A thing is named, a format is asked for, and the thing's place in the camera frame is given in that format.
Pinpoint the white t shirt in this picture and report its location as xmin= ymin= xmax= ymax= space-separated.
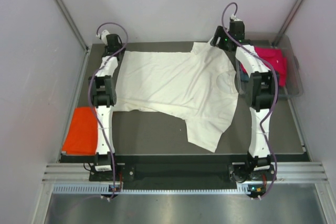
xmin=115 ymin=42 xmax=238 ymax=152

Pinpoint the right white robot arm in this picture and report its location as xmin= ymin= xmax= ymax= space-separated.
xmin=211 ymin=18 xmax=279 ymax=180

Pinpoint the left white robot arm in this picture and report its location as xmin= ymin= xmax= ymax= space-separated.
xmin=89 ymin=30 xmax=123 ymax=180

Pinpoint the blue t shirt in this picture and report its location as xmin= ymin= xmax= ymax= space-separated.
xmin=239 ymin=67 xmax=249 ymax=82

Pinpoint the pink t shirt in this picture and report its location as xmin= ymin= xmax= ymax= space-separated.
xmin=245 ymin=45 xmax=287 ymax=87

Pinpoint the clear plastic bin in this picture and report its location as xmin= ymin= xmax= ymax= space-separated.
xmin=245 ymin=31 xmax=303 ymax=100

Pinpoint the orange folded t shirt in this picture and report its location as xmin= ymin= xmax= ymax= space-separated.
xmin=61 ymin=106 xmax=98 ymax=156

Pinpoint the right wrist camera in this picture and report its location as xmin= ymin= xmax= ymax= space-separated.
xmin=229 ymin=14 xmax=243 ymax=24

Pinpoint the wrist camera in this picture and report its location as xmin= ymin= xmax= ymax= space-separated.
xmin=96 ymin=29 xmax=110 ymax=45
xmin=229 ymin=14 xmax=243 ymax=24

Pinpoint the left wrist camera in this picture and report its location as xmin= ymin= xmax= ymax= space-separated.
xmin=96 ymin=29 xmax=110 ymax=45

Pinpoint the grey slotted cable duct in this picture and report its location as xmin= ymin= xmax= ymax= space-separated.
xmin=52 ymin=183 xmax=261 ymax=196

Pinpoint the aluminium frame rail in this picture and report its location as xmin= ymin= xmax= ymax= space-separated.
xmin=42 ymin=162 xmax=328 ymax=184

